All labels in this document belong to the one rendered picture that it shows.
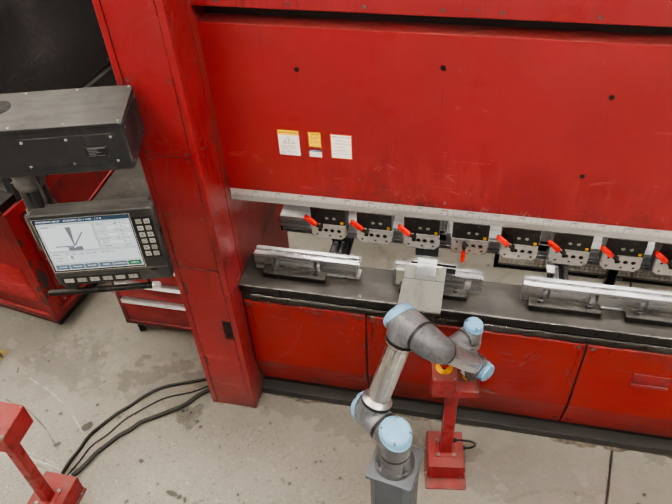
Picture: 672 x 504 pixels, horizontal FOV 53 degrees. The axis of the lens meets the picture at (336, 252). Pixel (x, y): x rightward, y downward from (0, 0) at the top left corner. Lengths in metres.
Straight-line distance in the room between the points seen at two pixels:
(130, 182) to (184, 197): 1.02
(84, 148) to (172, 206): 0.53
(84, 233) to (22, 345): 1.96
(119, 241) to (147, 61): 0.67
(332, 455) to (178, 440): 0.82
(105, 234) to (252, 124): 0.69
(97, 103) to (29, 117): 0.22
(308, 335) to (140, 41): 1.61
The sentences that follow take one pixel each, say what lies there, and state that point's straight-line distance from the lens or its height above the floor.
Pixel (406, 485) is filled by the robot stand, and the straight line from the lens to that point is 2.65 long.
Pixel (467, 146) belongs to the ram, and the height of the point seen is 1.66.
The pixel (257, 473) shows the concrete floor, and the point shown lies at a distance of 3.60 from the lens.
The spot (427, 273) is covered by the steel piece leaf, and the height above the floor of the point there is 1.00.
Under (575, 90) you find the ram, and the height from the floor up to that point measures 1.92.
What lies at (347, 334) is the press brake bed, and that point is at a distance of 3.26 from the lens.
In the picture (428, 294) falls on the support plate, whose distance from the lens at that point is 2.90.
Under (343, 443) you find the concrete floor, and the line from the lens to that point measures 3.64.
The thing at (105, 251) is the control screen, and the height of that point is 1.40.
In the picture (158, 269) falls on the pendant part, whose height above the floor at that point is 1.29.
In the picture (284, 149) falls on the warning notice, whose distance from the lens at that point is 2.73.
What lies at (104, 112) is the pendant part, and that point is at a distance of 2.43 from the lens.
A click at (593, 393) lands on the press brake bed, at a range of 3.42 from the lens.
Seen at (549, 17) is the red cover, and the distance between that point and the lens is 2.31.
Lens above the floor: 3.12
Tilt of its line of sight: 43 degrees down
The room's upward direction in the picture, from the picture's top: 4 degrees counter-clockwise
